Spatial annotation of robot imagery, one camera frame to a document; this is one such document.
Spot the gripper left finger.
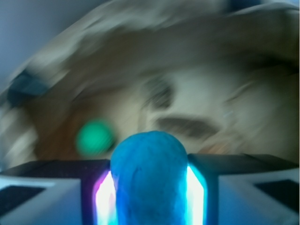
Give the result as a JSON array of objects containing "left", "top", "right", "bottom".
[{"left": 0, "top": 159, "right": 116, "bottom": 225}]

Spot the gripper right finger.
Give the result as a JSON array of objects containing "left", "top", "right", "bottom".
[{"left": 186, "top": 154, "right": 300, "bottom": 225}]

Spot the blue dimpled ball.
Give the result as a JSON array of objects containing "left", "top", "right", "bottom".
[{"left": 110, "top": 131, "right": 188, "bottom": 225}]

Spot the green dimpled ball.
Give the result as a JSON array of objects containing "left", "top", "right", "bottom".
[{"left": 75, "top": 120, "right": 115, "bottom": 157}]

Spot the orange spiral seashell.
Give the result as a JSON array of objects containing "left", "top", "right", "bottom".
[{"left": 198, "top": 141, "right": 236, "bottom": 155}]

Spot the long dark bark piece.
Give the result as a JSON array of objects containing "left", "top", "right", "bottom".
[{"left": 156, "top": 117, "right": 220, "bottom": 139}]

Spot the brown paper bag bin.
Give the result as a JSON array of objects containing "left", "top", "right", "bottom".
[{"left": 0, "top": 0, "right": 300, "bottom": 170}]

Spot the small brown bark chunk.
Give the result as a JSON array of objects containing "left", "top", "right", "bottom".
[{"left": 142, "top": 77, "right": 174, "bottom": 109}]

